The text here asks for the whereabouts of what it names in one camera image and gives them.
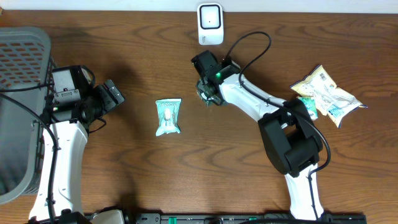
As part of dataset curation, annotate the black round logo packet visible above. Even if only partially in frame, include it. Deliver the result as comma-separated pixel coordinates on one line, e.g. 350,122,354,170
197,87,216,106

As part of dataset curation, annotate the light green candy packet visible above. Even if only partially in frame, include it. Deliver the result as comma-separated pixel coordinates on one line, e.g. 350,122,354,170
155,98,182,136

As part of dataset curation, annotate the small teal gum pack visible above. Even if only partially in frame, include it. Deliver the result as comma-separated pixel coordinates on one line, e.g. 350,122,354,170
297,96,318,121

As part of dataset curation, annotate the yellow white snack bag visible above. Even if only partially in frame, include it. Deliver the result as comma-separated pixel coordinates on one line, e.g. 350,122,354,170
290,65,367,128

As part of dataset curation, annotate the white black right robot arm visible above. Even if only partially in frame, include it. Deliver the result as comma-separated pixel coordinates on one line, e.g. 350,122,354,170
191,50,324,220

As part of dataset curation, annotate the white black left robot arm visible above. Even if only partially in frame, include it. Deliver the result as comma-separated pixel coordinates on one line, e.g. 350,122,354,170
29,65,125,223

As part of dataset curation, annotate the grey plastic mesh basket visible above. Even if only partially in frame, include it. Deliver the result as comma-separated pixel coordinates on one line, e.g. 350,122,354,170
1,27,55,204

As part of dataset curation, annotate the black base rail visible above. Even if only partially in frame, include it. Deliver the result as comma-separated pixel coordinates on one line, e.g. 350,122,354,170
83,212,368,224

